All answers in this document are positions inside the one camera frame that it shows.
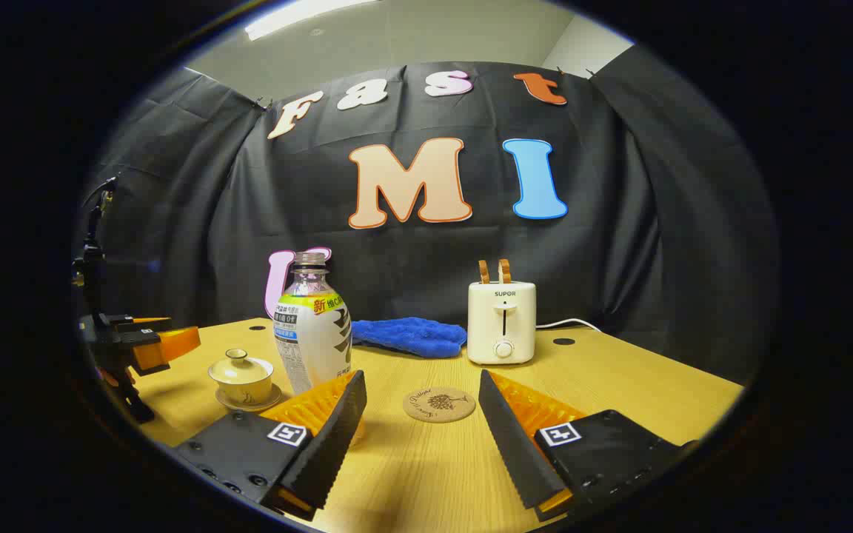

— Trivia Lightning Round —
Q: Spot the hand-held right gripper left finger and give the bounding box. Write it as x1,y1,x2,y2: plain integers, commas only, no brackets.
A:
173,369,368,522

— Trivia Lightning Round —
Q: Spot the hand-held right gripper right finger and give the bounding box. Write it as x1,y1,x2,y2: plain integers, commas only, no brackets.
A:
478,369,698,523

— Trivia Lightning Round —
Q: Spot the cream teacup lid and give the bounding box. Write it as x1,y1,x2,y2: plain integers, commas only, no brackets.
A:
208,349,275,381

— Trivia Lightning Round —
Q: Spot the round cork coaster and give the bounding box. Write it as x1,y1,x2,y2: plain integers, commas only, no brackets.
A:
403,386,476,423

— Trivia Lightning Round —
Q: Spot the clear water bottle white label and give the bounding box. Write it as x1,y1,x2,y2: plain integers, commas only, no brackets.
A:
272,252,367,445

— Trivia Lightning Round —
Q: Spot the white toaster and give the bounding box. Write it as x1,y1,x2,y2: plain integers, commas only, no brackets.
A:
467,281,537,366

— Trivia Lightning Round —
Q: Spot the blue towel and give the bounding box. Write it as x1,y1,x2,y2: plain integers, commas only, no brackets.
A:
351,317,467,358

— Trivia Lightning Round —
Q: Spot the black backdrop cloth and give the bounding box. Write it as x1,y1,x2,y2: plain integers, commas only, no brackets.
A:
75,44,779,386

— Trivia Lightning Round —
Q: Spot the ceiling light panel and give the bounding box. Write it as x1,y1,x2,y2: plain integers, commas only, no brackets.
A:
244,0,379,41

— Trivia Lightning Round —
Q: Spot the white power cable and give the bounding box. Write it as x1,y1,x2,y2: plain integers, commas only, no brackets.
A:
535,318,601,332

